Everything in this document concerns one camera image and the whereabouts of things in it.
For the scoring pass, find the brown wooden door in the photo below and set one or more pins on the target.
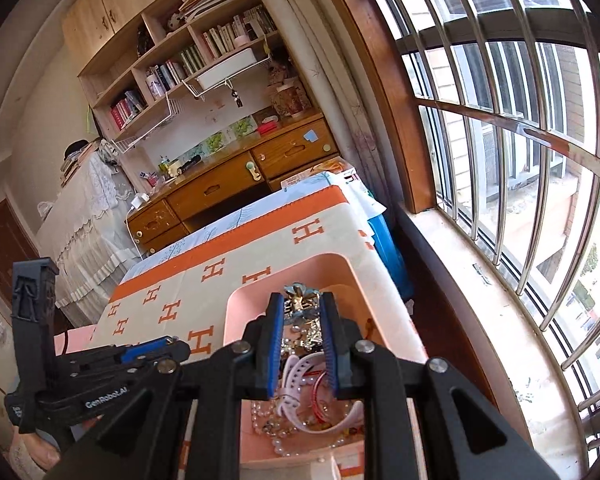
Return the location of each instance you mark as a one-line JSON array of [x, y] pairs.
[[5, 245]]

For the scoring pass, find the blue sticky note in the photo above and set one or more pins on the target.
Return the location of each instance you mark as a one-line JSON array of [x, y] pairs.
[[310, 136]]

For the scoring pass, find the tree print bedsheet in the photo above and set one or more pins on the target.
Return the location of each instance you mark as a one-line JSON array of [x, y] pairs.
[[220, 230]]

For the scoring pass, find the food cover magazine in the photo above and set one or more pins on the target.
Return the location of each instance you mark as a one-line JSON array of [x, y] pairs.
[[325, 169]]

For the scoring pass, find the row of dark books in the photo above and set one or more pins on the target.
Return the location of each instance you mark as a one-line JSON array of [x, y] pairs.
[[172, 70]]

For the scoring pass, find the green drawer safety lock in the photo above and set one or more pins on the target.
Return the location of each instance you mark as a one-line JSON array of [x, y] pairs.
[[253, 170]]

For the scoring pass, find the stack of books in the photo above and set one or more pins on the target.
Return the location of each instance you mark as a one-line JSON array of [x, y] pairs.
[[77, 157]]

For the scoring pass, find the pink blanket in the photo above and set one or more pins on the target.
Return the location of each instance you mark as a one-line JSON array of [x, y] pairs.
[[77, 340]]

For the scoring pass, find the window with metal bars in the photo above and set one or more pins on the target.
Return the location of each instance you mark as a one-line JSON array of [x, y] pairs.
[[505, 135]]

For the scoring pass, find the row of red books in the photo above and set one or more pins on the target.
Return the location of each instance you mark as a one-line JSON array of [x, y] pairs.
[[125, 110]]

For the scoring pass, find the white lace furniture cover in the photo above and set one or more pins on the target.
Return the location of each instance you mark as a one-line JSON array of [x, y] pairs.
[[85, 230]]

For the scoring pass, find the red box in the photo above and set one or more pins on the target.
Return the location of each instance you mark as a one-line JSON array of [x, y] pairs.
[[268, 126]]

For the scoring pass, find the black flashlight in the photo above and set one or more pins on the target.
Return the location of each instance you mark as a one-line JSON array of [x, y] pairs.
[[190, 162]]

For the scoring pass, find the person's left hand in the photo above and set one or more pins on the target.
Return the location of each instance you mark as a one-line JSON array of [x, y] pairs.
[[32, 447]]

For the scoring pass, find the white charger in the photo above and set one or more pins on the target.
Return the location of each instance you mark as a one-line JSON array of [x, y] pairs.
[[140, 201]]

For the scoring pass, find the wooden bookshelf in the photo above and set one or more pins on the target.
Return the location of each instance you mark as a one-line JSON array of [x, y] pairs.
[[130, 25]]

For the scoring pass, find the orange and beige patterned blanket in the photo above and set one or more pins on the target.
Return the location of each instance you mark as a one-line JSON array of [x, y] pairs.
[[280, 240]]

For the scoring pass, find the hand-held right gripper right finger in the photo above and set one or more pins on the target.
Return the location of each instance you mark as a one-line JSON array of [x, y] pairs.
[[331, 350]]

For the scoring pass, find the wooden desk with drawers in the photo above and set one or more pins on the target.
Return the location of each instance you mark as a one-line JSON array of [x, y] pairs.
[[215, 190]]

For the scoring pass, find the floral container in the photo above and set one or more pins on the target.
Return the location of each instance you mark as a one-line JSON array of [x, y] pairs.
[[290, 101]]

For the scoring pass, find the hanging keys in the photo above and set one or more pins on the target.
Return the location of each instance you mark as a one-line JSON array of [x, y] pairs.
[[236, 98]]

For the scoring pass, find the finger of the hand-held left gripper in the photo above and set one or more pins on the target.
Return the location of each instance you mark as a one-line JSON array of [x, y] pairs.
[[172, 354], [145, 347]]

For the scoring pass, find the blue flower hair clip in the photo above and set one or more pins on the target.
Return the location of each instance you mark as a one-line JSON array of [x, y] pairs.
[[301, 302]]

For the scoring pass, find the row of pale books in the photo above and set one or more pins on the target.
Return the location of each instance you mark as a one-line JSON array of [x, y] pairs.
[[235, 30]]

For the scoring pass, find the blue storage box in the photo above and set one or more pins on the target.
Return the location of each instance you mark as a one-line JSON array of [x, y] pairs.
[[387, 255]]

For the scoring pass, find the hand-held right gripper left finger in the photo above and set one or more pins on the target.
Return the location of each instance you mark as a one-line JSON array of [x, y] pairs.
[[275, 350]]

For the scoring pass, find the white plastic bin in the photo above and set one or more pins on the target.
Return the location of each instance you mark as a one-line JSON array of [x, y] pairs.
[[227, 67]]

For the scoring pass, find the pale floral curtain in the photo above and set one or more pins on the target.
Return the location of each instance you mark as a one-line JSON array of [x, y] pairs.
[[300, 35]]

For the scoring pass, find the pink tray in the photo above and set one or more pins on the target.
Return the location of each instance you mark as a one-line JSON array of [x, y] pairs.
[[245, 310]]

